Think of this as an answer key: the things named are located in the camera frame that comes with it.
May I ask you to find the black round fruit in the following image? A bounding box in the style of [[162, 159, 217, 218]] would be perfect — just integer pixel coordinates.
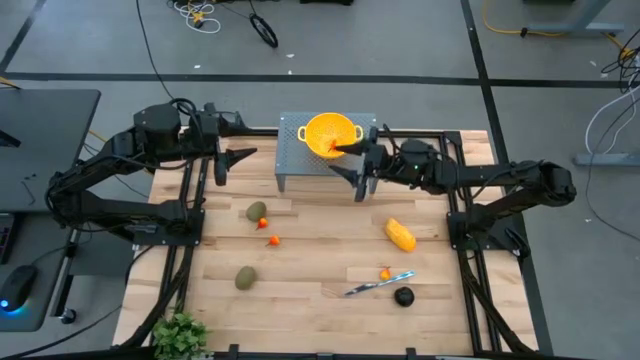
[[393, 286, 416, 308]]

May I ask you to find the black computer mouse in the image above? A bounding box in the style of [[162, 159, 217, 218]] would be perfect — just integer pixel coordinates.
[[0, 264, 39, 315]]

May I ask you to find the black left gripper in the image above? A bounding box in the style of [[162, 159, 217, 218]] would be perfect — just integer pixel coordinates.
[[213, 133, 258, 187]]

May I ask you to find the black hanging cable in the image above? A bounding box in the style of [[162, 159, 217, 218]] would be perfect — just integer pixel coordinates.
[[134, 0, 176, 104]]

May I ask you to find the yellow corn cob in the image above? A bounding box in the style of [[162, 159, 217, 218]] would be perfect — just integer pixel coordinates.
[[384, 217, 418, 253]]

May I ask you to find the yellow plastic colander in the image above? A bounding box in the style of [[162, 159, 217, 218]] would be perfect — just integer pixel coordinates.
[[297, 112, 365, 160]]

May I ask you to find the dark grey desk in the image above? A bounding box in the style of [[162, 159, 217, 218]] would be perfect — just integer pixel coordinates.
[[0, 88, 102, 334]]

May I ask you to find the brown-green kiwi fruit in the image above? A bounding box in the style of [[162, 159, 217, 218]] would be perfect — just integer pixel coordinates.
[[234, 265, 258, 292]]

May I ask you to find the black aluminium table frame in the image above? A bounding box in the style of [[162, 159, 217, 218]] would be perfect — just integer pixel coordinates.
[[119, 127, 555, 360]]

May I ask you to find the white floor cable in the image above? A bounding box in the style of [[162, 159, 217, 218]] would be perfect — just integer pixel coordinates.
[[583, 82, 640, 156]]

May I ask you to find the yellow floor cable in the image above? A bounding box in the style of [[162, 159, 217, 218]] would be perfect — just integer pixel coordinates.
[[481, 0, 636, 60]]

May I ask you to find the green plant in white pot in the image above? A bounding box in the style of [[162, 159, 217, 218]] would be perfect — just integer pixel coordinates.
[[151, 310, 214, 360]]

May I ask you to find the white cable with yellow plug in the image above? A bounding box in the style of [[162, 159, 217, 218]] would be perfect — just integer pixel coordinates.
[[168, 0, 223, 35]]

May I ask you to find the green mango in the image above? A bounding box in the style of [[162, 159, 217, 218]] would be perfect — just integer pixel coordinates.
[[245, 200, 268, 223]]

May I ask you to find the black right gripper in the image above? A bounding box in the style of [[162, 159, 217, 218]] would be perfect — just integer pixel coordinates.
[[328, 127, 401, 202]]

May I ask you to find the black ring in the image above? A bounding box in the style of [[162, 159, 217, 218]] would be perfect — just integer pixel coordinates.
[[248, 12, 280, 50]]

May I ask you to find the grey perforated metal stand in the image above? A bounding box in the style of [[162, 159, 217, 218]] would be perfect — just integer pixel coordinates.
[[274, 111, 382, 195]]

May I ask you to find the black cable bundle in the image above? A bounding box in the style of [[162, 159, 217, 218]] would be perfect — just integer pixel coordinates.
[[599, 27, 640, 96]]

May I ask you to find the black desk monitor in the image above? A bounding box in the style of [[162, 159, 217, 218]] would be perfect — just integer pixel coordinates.
[[0, 128, 23, 149]]

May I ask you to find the black keyboard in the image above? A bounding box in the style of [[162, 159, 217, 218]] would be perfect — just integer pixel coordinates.
[[0, 213, 17, 265]]

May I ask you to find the grey metal table foot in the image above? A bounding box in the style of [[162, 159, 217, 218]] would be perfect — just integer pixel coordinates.
[[524, 0, 626, 35], [573, 152, 640, 167]]

